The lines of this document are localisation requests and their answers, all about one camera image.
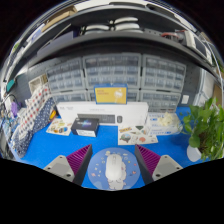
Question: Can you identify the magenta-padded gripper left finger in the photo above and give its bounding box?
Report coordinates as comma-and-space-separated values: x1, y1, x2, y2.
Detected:
43, 143, 94, 187

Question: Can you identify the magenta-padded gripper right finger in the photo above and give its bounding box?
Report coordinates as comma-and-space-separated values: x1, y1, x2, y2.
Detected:
134, 143, 184, 186

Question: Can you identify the white computer mouse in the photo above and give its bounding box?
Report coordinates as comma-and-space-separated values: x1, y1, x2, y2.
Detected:
105, 154, 124, 181

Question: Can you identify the round blue printed mouse pad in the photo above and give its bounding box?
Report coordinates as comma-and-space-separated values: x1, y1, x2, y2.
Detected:
87, 147, 142, 192

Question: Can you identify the sticker sheet with animal pictures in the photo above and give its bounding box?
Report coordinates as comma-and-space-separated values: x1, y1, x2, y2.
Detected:
117, 124, 159, 146

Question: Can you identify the navy polka dot cloth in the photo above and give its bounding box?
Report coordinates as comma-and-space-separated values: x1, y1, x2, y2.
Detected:
11, 96, 57, 158

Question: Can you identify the clear package with white item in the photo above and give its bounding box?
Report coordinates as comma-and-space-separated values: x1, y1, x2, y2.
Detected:
146, 112, 184, 136

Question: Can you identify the small black box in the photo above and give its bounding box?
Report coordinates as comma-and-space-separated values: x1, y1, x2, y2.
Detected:
70, 117, 100, 138

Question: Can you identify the yellow red small packet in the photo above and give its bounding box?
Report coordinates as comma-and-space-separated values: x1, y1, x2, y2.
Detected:
49, 109, 58, 121

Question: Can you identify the green plant in white pot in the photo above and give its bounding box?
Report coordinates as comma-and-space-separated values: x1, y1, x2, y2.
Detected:
181, 97, 224, 163

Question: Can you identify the white keyboard box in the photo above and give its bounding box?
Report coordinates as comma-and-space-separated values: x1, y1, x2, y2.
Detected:
55, 101, 149, 127

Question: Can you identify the red blue checkered cloth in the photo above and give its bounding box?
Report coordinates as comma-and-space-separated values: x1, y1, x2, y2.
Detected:
18, 83, 53, 141

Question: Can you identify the purple plastic bag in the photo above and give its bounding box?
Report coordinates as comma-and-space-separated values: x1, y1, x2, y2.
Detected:
9, 101, 19, 118

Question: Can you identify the white woven basket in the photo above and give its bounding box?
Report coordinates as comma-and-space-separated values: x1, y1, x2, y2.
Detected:
28, 73, 49, 96

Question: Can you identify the yellow blue box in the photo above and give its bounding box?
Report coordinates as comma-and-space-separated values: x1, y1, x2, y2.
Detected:
94, 84, 128, 105

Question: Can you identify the black overhead shelf unit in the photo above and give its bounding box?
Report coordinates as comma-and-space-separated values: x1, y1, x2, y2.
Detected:
3, 3, 221, 78

